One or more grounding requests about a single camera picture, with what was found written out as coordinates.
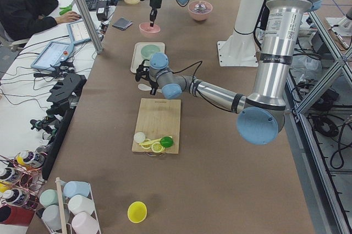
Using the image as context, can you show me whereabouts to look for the black power adapter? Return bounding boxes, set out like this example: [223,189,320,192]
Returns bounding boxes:
[96,7,109,21]

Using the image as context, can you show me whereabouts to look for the green stacked bowls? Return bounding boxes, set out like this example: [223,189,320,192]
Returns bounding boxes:
[141,44,161,60]

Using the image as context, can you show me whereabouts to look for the wooden rack pole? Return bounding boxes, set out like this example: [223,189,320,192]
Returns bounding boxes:
[55,177,67,234]

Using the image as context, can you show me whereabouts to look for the yellow plastic cup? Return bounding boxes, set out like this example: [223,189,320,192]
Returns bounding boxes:
[127,201,147,224]

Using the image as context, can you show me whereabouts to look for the black tool holder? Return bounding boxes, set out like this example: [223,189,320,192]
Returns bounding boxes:
[46,73,87,116]

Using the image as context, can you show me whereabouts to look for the small pink bowl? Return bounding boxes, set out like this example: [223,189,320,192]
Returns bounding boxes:
[139,22,161,37]

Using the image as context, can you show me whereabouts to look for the grey cup on rack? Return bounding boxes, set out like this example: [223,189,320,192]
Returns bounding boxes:
[42,205,62,231]

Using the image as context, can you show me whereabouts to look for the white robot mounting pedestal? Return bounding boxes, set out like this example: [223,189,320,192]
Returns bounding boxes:
[217,0,264,67]

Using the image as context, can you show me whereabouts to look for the white garlic bulb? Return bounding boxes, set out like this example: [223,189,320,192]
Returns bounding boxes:
[134,132,146,144]

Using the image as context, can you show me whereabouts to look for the person in black hoodie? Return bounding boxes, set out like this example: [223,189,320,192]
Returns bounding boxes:
[1,0,81,41]

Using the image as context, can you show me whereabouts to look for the white cup on rack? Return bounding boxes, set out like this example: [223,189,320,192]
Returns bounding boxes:
[68,195,95,215]

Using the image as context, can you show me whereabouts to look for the mint cup on rack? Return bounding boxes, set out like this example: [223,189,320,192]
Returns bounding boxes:
[39,189,59,208]

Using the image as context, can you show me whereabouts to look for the green lime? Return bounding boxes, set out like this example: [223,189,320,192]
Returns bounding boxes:
[160,136,174,148]

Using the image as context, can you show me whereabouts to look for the cream rabbit tray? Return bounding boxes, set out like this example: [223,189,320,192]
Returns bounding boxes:
[130,42,165,73]

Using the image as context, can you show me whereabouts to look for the yellow paint bottle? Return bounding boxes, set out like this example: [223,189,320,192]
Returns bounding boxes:
[17,151,45,168]

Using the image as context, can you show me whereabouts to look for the pink cup on rack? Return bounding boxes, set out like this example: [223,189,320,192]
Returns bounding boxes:
[71,211,99,234]

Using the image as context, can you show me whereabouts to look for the blue teach pendant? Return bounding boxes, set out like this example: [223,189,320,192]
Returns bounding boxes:
[31,41,74,71]

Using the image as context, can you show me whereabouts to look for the blue cup on rack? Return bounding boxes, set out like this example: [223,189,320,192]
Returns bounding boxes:
[63,181,90,198]

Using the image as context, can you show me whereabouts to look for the metal ice scoop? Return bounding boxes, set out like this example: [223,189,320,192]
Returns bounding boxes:
[194,3,207,13]

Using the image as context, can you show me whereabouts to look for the yellow plastic knife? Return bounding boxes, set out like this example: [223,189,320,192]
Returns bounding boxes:
[139,138,161,146]

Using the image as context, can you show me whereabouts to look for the large pink bowl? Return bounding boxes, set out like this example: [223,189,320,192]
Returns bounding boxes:
[188,1,213,21]

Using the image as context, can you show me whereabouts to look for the grey folded cloth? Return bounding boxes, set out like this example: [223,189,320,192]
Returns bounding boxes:
[112,17,133,31]

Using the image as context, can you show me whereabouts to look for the white ceramic spoon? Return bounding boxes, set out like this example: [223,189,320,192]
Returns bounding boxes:
[137,84,152,91]

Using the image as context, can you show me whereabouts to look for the aluminium frame post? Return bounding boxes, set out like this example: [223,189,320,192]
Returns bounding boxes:
[74,0,103,54]

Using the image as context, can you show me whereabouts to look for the lemon slice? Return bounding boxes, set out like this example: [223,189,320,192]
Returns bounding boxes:
[151,142,165,153]

